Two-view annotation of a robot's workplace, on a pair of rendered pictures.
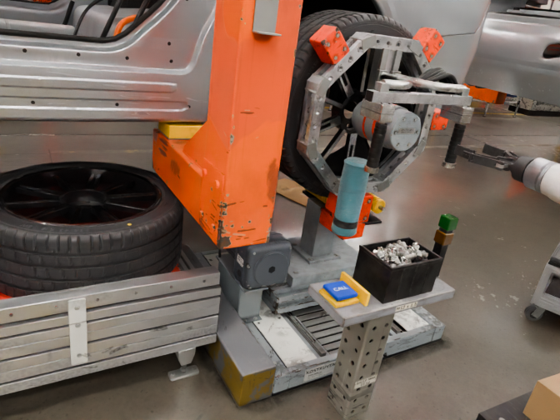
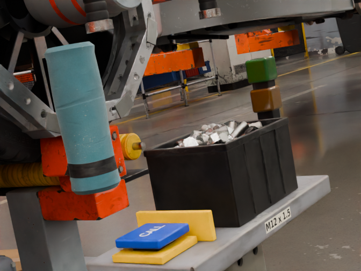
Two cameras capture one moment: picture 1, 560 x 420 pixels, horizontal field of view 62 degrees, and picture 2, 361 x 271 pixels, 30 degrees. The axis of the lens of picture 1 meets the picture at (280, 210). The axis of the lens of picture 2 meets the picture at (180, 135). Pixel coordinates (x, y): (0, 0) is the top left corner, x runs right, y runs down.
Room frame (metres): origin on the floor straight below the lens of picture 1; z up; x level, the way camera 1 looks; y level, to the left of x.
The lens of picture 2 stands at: (0.29, 0.06, 0.70)
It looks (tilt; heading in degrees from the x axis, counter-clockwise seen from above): 7 degrees down; 338
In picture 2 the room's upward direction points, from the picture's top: 10 degrees counter-clockwise
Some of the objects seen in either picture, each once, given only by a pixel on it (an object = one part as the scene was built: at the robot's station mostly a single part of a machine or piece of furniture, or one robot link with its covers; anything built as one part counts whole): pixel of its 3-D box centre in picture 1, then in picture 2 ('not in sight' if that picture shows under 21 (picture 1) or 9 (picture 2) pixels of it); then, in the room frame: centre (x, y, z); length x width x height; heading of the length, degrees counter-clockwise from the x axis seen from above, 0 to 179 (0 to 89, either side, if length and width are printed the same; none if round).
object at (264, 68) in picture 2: (448, 222); (261, 70); (1.29, -0.50, 0.64); 0.04 x 0.04 x 0.04; 33
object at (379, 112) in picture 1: (377, 109); not in sight; (1.36, -0.24, 0.93); 0.09 x 0.05 x 0.05; 33
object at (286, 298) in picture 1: (306, 272); not in sight; (1.75, -0.15, 0.13); 0.50 x 0.36 x 0.10; 123
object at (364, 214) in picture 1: (344, 209); (79, 173); (1.65, -0.25, 0.48); 0.16 x 0.12 x 0.17; 33
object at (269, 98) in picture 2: (443, 237); (266, 99); (1.29, -0.50, 0.59); 0.04 x 0.04 x 0.04; 33
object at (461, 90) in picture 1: (431, 72); not in sight; (1.57, -0.42, 1.03); 0.19 x 0.18 x 0.11; 33
